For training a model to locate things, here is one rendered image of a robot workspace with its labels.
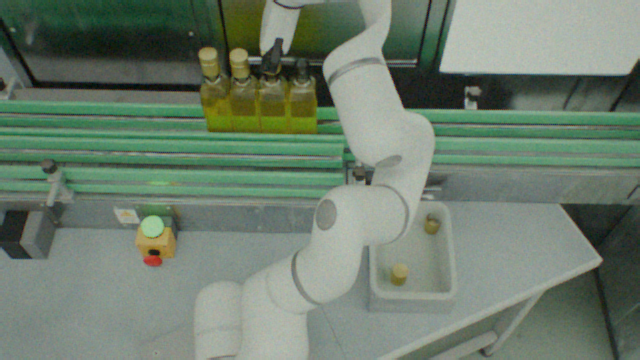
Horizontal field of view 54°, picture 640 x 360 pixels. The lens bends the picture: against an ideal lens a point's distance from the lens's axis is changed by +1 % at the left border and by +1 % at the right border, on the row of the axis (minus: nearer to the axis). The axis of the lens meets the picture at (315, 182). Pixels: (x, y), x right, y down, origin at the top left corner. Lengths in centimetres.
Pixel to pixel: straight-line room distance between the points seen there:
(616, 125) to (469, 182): 33
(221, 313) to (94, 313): 49
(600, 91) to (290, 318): 98
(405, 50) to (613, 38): 41
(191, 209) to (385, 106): 65
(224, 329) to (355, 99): 40
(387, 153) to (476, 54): 60
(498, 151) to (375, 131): 61
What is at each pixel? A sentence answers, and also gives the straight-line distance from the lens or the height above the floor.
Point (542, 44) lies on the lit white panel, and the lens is 138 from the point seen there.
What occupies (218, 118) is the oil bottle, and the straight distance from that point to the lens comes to 128.
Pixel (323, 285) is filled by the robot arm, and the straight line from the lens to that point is 84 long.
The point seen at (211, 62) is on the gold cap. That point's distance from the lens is 118.
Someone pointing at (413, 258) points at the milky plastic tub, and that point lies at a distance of 138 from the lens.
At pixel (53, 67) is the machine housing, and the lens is 156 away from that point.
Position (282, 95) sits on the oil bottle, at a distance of 121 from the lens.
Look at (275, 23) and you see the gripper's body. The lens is 104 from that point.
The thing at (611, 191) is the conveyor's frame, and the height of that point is 81.
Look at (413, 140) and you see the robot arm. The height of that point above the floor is 134.
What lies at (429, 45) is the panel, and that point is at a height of 107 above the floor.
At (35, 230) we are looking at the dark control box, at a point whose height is 83.
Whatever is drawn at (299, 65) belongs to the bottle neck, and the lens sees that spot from 119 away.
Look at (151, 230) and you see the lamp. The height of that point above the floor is 85.
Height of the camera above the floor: 200
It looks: 58 degrees down
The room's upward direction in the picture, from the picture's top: straight up
